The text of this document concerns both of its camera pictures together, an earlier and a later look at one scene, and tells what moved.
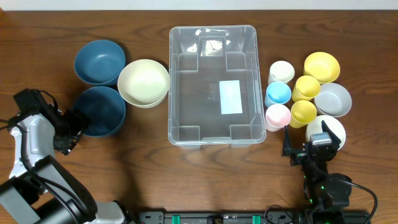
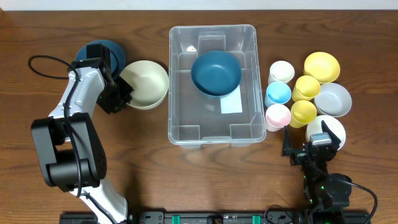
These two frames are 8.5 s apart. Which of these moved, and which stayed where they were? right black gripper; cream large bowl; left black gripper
Moved: left black gripper
Stayed: right black gripper; cream large bowl
